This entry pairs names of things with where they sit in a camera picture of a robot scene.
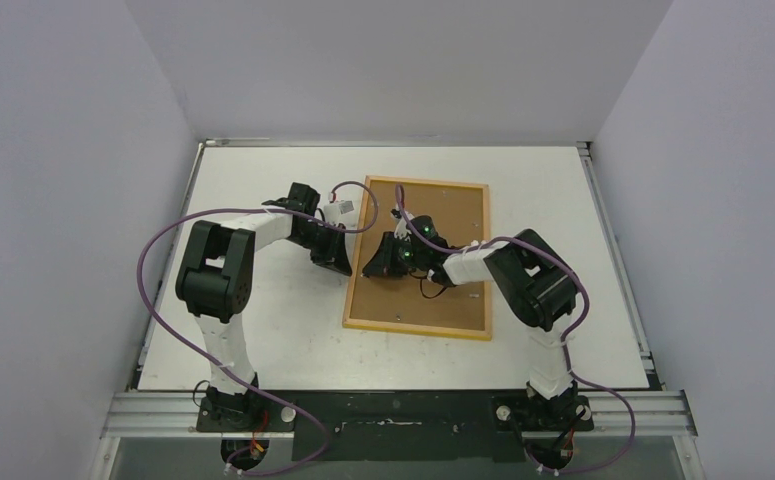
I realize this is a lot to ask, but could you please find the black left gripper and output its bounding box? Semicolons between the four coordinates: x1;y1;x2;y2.
290;223;353;277

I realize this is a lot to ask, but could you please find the brown cardboard backing board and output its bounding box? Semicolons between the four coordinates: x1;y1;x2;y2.
349;182;486;331

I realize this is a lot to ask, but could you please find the yellow wooden picture frame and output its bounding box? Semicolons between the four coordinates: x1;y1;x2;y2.
341;174;493;342

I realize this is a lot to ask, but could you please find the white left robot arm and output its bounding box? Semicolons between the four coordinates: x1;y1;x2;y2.
175;183;354;431

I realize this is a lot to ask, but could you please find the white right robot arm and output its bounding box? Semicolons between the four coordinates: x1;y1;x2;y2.
362;215;578;429

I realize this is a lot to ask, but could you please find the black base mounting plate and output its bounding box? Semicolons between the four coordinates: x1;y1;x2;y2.
195;390;594;469

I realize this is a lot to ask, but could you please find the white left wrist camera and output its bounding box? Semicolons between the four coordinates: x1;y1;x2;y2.
321;200;355;226

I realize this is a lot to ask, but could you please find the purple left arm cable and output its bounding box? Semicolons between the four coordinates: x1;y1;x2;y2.
136;181;380;480

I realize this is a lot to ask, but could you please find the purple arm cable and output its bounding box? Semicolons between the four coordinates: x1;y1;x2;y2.
394;183;638;477
136;181;380;480

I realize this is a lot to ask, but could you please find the aluminium front rail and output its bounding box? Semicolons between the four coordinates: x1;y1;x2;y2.
102;390;698;438

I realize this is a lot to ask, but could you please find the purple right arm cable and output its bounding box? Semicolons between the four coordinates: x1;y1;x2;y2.
394;183;638;477

